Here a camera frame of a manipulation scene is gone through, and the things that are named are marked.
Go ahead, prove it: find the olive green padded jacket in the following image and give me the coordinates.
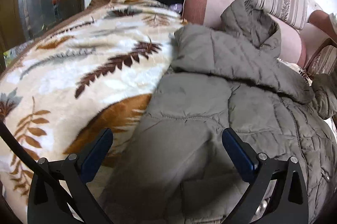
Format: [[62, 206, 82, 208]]
[[99, 0, 336, 223]]

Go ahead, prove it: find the cream leaf pattern blanket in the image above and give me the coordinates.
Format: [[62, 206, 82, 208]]
[[1, 0, 187, 223]]

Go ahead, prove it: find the striped beige side cushion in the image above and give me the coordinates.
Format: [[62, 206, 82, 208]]
[[303, 38, 336, 85]]

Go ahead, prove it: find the purple patterned garment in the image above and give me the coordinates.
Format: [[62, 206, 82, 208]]
[[169, 3, 183, 14]]

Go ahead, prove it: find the black cable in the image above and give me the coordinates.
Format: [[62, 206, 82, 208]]
[[0, 120, 87, 224]]

